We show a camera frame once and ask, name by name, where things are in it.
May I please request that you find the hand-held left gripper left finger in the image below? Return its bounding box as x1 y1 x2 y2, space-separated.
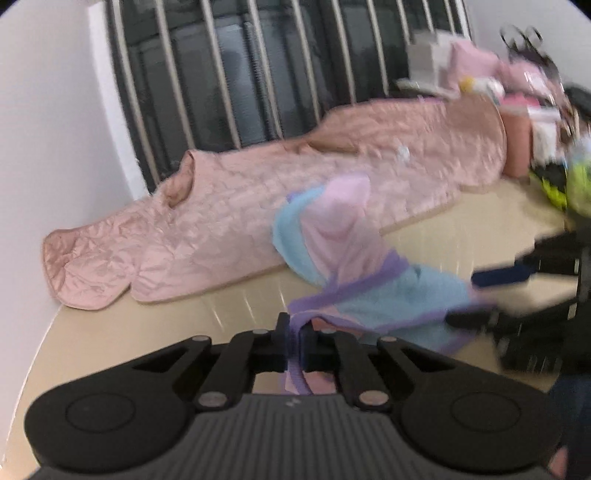
134 314 289 411

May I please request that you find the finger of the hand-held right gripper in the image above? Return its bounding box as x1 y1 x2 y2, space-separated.
471 257 542 289
444 307 509 332

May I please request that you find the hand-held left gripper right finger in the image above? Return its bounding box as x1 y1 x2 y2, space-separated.
300 323 458 411

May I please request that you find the pink blue purple-trimmed garment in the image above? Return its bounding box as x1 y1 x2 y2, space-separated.
270 173 497 398

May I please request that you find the person's leg in blue jeans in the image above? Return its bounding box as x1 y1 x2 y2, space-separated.
547 373 591 462

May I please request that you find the pink storage box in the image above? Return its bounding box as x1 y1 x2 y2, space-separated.
501 108 536 178

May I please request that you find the pink quilted jacket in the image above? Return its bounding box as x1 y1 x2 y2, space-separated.
41 95 509 309

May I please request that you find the white yellow plush toy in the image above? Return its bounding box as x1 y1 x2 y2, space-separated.
459 76 504 100

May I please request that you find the pink fabric pouch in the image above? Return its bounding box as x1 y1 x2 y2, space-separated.
450 39 502 88

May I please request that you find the stack of white boxes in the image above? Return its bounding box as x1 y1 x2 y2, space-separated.
397 30 462 97

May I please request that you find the black handbag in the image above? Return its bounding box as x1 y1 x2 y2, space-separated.
501 25 561 88

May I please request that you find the dark window with metal bars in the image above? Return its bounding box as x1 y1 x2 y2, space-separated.
104 0 474 195

